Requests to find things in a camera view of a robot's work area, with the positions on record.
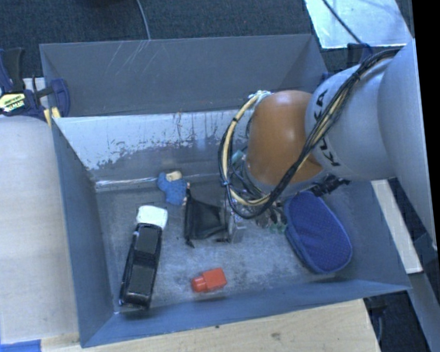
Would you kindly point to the black bottle with white cap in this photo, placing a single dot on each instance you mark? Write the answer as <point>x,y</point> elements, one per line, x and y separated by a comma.
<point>144,257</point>

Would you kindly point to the grey metal bin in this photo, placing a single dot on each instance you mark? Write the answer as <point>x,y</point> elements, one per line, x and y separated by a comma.
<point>201,71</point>

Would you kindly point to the black cloth pouch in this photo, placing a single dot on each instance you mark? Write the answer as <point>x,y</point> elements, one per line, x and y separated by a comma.
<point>203,220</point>

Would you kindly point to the pale wood board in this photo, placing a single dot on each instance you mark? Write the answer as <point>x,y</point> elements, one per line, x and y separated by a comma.
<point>26,230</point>

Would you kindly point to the blue oval padded pouch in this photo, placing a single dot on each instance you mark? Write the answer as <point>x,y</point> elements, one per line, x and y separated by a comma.
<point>318,233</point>

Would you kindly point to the small red block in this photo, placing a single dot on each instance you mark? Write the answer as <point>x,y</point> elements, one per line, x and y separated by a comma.
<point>209,280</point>

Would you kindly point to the blue and tan toy figure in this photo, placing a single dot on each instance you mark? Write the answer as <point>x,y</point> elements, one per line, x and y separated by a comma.
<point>174,189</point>

